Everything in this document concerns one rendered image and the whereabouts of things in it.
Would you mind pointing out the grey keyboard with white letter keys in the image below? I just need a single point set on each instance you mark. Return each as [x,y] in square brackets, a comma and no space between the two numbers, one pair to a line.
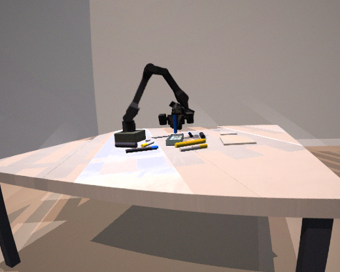
[172,139]

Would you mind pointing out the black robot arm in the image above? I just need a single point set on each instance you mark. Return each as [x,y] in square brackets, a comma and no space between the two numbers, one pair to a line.
[150,69]

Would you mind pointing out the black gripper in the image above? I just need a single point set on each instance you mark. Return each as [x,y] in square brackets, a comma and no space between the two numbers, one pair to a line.
[180,118]

